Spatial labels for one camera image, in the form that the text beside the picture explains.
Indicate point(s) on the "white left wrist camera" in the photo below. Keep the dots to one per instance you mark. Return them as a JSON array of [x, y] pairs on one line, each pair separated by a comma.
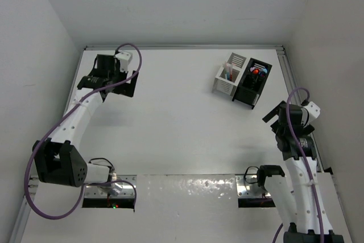
[[124, 58]]

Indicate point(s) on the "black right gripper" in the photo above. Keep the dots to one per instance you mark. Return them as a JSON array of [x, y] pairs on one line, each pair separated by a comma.
[[274, 111]]

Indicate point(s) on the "white slotted organizer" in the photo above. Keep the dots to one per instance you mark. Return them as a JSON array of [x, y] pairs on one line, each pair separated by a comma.
[[225, 86]]

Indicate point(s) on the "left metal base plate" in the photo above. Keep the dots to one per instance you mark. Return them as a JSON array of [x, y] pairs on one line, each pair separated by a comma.
[[118, 190]]

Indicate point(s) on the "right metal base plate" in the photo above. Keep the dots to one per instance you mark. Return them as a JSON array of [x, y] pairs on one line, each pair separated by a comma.
[[247, 187]]

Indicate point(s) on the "pink pen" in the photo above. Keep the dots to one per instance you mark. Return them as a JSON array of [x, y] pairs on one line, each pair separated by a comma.
[[227, 67]]

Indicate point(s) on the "orange capped highlighter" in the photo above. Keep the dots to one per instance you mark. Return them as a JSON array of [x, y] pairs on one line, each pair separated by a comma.
[[255, 71]]

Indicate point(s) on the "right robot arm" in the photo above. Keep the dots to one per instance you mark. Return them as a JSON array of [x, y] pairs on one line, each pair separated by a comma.
[[297, 196]]

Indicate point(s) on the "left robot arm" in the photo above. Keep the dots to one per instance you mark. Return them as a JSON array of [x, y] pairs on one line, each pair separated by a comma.
[[59, 160]]

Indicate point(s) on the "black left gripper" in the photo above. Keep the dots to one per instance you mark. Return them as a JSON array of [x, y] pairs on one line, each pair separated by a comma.
[[125, 90]]

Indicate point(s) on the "black slotted organizer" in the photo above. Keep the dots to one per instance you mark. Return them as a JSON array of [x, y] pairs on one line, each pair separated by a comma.
[[250, 86]]

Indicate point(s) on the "metal base plate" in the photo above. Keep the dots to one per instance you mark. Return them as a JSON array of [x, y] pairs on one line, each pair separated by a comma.
[[247, 187], [118, 190]]

